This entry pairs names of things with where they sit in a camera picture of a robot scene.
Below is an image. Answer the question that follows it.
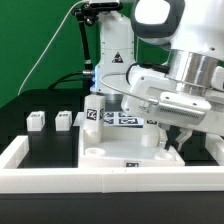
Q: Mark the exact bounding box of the white U-shaped fence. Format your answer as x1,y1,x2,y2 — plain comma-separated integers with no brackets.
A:
0,136,224,194

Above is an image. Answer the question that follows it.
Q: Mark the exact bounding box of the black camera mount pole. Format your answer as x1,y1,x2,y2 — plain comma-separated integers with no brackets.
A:
72,2,99,88

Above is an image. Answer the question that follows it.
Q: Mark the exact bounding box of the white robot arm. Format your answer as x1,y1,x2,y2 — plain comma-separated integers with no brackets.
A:
122,0,224,136

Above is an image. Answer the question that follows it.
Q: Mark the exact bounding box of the black cable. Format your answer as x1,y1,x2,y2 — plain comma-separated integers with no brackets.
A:
48,71,88,90

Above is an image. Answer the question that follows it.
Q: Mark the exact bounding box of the white sheet with tags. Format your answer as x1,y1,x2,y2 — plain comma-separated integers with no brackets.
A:
72,111,160,128

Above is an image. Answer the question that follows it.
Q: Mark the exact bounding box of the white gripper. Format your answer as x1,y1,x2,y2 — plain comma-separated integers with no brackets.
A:
121,66,224,151

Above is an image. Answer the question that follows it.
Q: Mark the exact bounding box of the white cable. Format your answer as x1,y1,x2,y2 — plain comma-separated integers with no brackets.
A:
17,0,88,97

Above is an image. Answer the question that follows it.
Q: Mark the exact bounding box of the white square table top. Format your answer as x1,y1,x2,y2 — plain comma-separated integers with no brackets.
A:
78,121,185,168

